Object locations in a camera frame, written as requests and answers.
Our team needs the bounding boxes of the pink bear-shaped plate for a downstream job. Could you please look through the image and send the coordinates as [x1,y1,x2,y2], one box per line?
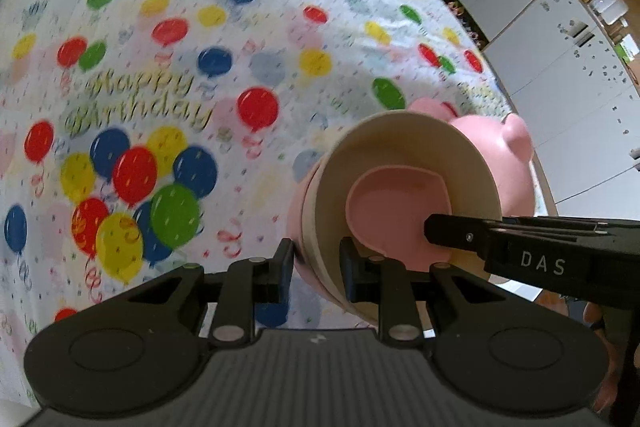
[409,98,536,217]

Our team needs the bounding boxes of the white tall storage cabinets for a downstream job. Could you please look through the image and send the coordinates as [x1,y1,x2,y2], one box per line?
[449,0,639,220]

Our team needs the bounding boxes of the cream round bowl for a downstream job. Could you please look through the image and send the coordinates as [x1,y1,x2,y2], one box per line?
[286,110,501,325]

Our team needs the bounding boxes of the person's right hand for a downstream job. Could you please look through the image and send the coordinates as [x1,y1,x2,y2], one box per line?
[537,288,626,423]

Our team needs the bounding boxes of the small pink bear bowl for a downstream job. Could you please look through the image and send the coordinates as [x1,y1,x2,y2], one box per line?
[345,165,451,272]

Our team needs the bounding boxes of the balloon birthday tablecloth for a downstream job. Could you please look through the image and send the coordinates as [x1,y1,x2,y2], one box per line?
[0,0,542,408]

